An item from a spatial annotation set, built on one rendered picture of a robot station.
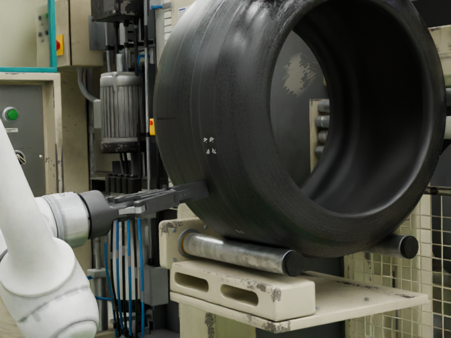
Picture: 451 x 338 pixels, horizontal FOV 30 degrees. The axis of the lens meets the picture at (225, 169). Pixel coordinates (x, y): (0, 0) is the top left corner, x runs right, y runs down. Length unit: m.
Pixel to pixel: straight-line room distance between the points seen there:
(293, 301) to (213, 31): 0.48
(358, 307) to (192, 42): 0.56
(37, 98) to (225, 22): 0.69
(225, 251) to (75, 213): 0.38
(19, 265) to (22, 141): 0.88
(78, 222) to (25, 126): 0.71
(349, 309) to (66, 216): 0.55
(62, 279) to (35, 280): 0.03
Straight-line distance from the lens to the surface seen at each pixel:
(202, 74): 1.41
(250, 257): 1.52
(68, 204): 1.31
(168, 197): 1.38
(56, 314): 1.13
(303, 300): 1.47
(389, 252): 1.65
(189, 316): 1.88
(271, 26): 1.41
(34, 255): 1.11
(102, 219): 1.33
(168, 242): 1.71
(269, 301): 1.45
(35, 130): 1.99
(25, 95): 1.99
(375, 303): 1.60
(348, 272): 2.05
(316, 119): 2.09
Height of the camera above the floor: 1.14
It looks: 3 degrees down
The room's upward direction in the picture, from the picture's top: 1 degrees counter-clockwise
